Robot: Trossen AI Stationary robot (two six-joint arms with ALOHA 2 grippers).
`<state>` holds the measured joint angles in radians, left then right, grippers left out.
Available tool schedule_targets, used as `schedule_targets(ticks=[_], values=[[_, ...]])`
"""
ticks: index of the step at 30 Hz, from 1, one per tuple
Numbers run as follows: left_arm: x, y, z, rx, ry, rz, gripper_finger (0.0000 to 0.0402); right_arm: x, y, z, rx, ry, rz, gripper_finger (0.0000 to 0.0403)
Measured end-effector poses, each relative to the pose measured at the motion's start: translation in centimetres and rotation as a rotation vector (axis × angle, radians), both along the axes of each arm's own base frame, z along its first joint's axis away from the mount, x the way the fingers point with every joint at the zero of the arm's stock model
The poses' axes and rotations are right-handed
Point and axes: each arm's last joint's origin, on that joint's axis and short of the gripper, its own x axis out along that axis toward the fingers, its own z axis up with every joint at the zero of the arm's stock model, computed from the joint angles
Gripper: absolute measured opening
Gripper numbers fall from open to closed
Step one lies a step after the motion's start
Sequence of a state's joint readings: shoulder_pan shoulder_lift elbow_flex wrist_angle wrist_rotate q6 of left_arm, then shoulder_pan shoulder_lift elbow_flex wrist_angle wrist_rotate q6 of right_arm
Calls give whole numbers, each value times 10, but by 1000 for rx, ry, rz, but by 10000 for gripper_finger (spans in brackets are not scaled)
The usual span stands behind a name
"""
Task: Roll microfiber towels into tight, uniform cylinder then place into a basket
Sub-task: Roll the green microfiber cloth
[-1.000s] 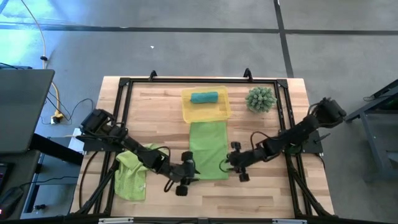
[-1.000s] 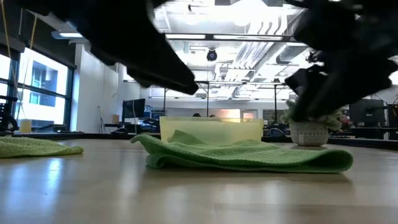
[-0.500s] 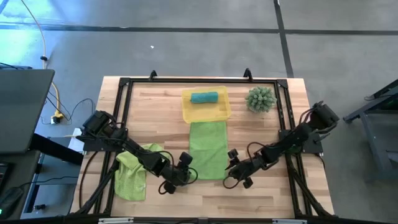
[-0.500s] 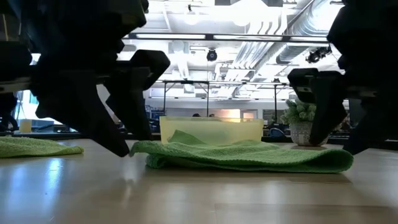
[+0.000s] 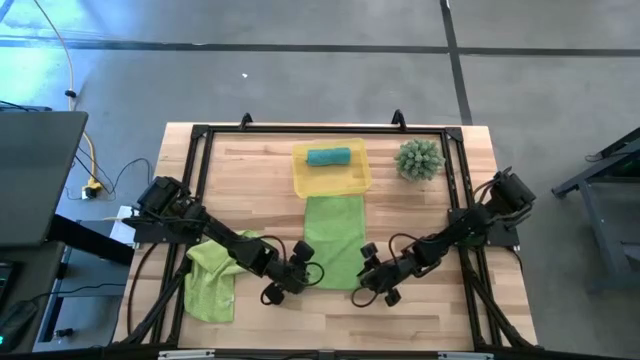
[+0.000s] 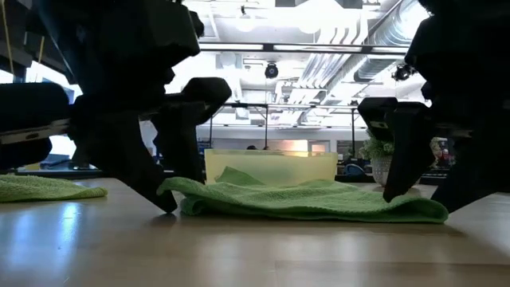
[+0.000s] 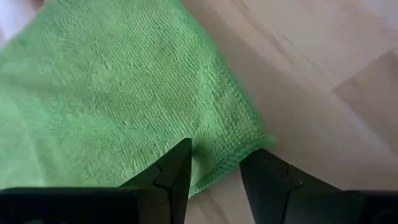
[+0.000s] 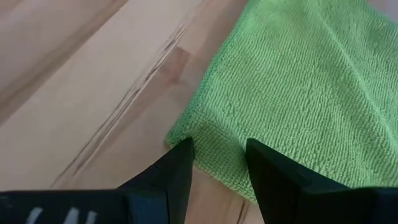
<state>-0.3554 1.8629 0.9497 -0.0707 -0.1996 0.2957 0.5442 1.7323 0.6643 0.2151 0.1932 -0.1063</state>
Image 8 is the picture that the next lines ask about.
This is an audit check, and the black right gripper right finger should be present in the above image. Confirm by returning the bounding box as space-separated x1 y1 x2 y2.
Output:
245 138 398 224

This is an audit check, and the green microfiber towel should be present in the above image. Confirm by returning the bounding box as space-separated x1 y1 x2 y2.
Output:
166 0 398 205

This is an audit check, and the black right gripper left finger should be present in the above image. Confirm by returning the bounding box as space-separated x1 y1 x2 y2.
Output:
0 138 195 224

